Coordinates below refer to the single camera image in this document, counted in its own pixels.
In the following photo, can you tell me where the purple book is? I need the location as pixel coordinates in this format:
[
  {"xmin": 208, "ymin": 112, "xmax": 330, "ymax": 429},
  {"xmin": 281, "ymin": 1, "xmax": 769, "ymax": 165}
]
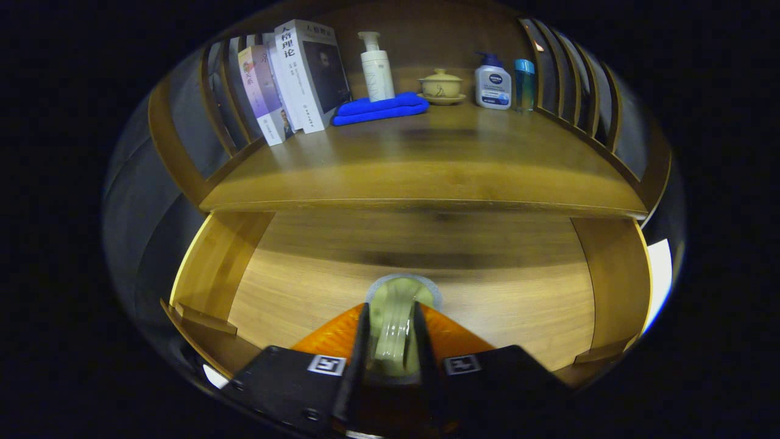
[{"xmin": 238, "ymin": 45, "xmax": 295, "ymax": 147}]

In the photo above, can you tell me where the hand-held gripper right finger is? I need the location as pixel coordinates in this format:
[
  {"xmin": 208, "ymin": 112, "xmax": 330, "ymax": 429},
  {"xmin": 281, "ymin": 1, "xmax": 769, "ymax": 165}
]
[{"xmin": 413, "ymin": 301, "xmax": 573, "ymax": 437}]

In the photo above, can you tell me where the thin white book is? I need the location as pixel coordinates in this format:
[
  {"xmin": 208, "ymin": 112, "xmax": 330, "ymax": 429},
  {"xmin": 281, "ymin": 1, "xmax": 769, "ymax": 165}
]
[{"xmin": 262, "ymin": 34, "xmax": 303, "ymax": 134}]

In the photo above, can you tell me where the blue folded cloth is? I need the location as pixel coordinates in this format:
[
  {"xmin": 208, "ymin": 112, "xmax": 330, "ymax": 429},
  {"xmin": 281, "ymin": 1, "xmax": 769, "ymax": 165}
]
[{"xmin": 331, "ymin": 92, "xmax": 430, "ymax": 127}]

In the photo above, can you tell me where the yellow lidded teacup with saucer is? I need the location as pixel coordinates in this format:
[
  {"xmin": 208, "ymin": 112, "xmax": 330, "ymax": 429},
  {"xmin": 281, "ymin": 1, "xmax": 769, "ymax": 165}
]
[{"xmin": 417, "ymin": 68, "xmax": 467, "ymax": 105}]

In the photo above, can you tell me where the white board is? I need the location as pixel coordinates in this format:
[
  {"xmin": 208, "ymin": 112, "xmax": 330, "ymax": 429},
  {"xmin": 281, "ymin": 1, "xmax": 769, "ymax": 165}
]
[{"xmin": 643, "ymin": 238, "xmax": 674, "ymax": 333}]

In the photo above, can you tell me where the teal bottle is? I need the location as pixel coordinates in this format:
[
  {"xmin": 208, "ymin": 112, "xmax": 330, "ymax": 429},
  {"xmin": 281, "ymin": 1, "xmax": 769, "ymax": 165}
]
[{"xmin": 513, "ymin": 59, "xmax": 536, "ymax": 112}]

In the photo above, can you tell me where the white and blue pump bottle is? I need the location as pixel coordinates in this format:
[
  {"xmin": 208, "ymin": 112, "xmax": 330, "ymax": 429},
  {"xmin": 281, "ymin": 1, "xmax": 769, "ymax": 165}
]
[{"xmin": 474, "ymin": 52, "xmax": 512, "ymax": 110}]

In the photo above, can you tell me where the green ornament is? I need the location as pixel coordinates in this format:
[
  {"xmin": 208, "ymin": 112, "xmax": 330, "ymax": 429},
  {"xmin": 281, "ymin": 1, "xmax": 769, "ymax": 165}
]
[{"xmin": 364, "ymin": 273, "xmax": 442, "ymax": 386}]

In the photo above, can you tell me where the brown wooden cabinet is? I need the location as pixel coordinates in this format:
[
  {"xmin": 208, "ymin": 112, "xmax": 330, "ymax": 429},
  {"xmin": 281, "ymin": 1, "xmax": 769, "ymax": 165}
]
[{"xmin": 146, "ymin": 0, "xmax": 674, "ymax": 220}]

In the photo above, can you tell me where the wooden countertop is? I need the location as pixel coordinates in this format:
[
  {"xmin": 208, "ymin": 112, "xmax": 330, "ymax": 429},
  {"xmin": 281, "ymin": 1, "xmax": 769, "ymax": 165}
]
[{"xmin": 200, "ymin": 101, "xmax": 648, "ymax": 219}]

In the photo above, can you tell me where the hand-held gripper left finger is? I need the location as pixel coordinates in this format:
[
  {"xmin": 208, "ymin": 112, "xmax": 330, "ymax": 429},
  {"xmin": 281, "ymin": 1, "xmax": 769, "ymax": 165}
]
[{"xmin": 219, "ymin": 302, "xmax": 371, "ymax": 437}]

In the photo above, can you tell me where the brown wooden drawer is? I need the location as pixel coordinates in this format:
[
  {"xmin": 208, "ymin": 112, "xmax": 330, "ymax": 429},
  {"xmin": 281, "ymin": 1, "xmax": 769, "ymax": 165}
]
[{"xmin": 160, "ymin": 207, "xmax": 654, "ymax": 391}]

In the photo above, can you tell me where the thick white and black book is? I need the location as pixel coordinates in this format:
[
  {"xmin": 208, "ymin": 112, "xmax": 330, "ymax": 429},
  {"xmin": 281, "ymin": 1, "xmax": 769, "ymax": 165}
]
[{"xmin": 274, "ymin": 18, "xmax": 353, "ymax": 134}]

